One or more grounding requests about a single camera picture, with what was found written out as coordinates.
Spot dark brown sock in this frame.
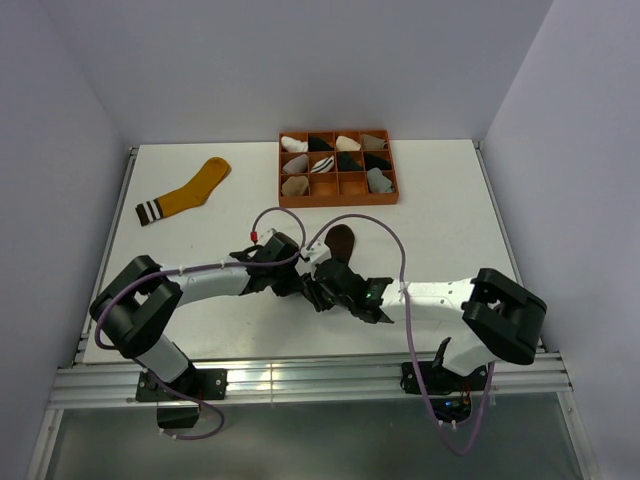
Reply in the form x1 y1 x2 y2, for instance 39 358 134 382
324 224 355 265

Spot grey sock black stripes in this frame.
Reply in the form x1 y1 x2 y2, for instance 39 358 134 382
367 167 395 194

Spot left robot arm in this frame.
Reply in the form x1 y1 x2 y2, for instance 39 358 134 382
89 231 299 399

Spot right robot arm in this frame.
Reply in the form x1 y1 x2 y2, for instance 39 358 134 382
309 258 547 390

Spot beige rolled sock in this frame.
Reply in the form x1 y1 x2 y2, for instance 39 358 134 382
281 176 309 197

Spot orange compartment tray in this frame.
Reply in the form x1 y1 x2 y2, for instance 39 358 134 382
277 129 399 208

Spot grey rolled sock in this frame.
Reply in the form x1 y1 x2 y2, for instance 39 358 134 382
282 153 309 175

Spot white black striped rolled sock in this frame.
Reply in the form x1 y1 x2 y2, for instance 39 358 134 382
310 156 335 174

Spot dark green rolled sock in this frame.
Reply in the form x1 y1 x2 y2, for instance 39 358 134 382
337 152 363 172

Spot black rolled sock right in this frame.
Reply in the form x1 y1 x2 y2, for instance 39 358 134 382
363 152 392 171

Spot mustard yellow sock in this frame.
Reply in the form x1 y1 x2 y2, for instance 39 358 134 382
135 157 231 227

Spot black rolled sock top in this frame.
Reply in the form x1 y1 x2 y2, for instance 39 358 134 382
308 135 334 152

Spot cream rolled sock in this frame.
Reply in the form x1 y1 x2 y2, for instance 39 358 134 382
335 135 361 151

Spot taupe rolled sock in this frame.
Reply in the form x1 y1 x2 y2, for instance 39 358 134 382
360 133 388 150

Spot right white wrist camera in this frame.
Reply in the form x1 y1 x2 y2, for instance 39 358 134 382
296 240 332 274

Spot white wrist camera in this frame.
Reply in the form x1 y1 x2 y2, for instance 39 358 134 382
296 240 332 274
250 228 277 245

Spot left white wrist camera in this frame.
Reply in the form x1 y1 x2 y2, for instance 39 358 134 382
250 228 277 245

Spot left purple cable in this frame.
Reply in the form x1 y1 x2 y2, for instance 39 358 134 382
94 207 307 441

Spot purple cable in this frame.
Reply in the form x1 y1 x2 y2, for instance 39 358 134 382
94 207 307 441
304 213 497 457

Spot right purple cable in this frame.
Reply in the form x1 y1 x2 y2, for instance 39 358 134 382
304 213 497 457

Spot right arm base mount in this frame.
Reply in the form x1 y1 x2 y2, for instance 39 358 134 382
400 337 488 426

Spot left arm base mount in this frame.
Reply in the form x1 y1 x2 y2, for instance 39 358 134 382
135 367 227 440

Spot aluminium frame rail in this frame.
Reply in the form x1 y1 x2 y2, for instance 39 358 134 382
27 352 601 479

